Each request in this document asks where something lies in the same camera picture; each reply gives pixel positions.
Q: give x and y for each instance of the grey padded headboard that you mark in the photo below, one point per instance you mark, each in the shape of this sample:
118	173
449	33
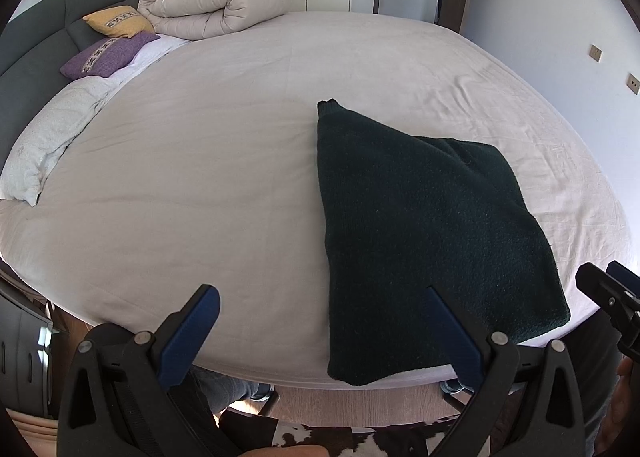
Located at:
30	62

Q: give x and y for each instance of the bed with white sheet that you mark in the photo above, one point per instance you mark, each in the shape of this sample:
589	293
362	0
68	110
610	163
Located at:
200	162

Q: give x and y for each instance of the person's left leg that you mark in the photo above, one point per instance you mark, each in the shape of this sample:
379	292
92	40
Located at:
220	387

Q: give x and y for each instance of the person's right hand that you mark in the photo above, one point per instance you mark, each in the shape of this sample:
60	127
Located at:
631	377

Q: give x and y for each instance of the yellow patterned pillow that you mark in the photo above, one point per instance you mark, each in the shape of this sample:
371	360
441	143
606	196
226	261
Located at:
120	21

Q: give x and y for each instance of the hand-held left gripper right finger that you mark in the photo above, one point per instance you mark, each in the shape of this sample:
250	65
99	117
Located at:
457	337

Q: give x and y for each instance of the white pillow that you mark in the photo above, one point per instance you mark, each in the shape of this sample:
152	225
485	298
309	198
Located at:
55	137
160	48

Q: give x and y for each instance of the person's right leg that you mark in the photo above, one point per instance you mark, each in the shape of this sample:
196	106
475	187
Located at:
592	387

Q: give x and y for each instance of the beige wall socket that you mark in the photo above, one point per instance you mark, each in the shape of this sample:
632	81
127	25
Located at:
634	84
595	53

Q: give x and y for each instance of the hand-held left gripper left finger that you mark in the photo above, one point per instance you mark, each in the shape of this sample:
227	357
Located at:
192	332

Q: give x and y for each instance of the dark green towel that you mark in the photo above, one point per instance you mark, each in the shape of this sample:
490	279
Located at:
425	237

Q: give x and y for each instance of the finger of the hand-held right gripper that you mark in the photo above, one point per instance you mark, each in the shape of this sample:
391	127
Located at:
600	287
625	276

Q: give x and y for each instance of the person's left forearm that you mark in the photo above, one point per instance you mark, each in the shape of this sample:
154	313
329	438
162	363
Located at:
282	452

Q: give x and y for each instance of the purple patterned pillow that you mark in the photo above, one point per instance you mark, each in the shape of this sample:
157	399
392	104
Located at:
107	54

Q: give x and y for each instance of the dark grey nightstand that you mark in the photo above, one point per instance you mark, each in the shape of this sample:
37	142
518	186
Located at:
25	362

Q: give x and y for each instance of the person's leg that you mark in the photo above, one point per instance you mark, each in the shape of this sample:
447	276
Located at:
220	387
592	387

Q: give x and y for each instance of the cowhide print cloth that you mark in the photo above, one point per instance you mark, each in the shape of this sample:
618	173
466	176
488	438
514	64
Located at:
340	439

